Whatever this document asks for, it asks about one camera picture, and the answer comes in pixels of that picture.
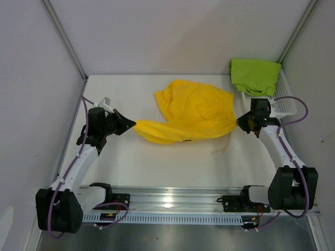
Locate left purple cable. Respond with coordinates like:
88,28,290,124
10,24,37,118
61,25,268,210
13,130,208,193
48,95,129,238

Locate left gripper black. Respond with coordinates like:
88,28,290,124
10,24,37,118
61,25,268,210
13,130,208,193
101,109,136,136

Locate right aluminium corner post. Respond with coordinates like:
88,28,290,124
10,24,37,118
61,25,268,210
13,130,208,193
277,0,321,64

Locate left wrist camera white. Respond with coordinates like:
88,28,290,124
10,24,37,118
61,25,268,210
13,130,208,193
93,97,113,112

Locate white slotted cable duct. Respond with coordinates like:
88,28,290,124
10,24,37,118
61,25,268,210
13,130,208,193
83,213,243,225

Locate left aluminium corner post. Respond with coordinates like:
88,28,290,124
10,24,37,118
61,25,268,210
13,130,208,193
40,0,88,82

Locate aluminium corner post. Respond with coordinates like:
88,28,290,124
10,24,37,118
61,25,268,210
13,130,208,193
40,0,88,82
277,0,321,64

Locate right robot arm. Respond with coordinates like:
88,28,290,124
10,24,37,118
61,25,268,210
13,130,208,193
237,98,318,218

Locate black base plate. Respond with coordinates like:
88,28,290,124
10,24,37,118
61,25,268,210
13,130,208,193
216,196,271,213
105,193,130,210

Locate white perforated plastic basket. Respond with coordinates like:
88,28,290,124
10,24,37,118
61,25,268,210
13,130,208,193
240,69,297,119

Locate aluminium mounting rail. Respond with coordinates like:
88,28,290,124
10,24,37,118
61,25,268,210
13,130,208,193
78,186,321,215

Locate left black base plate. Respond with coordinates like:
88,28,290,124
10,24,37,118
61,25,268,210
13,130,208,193
105,193,130,210

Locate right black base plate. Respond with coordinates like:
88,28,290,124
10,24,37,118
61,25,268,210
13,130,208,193
216,196,271,213

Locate green folded shorts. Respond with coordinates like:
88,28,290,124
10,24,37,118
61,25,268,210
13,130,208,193
229,59,282,97

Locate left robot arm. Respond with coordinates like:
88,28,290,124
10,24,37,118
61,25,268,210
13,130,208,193
35,107,136,233

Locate yellow shorts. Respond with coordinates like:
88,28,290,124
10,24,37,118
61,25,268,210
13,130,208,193
134,79,237,145

